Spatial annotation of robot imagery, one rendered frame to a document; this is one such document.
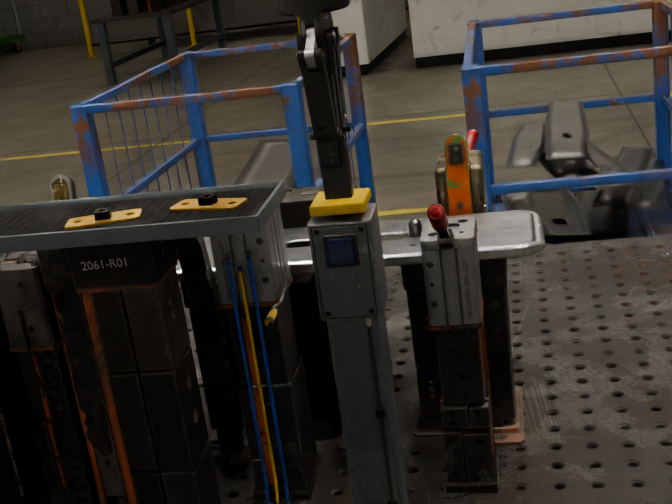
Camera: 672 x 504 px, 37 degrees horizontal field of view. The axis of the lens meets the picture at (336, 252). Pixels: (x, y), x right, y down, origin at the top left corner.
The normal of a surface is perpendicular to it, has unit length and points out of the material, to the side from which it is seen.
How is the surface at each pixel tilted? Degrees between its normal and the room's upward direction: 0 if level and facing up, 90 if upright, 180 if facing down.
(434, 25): 90
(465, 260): 90
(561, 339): 0
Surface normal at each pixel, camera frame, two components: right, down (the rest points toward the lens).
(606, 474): -0.13, -0.94
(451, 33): -0.15, 0.33
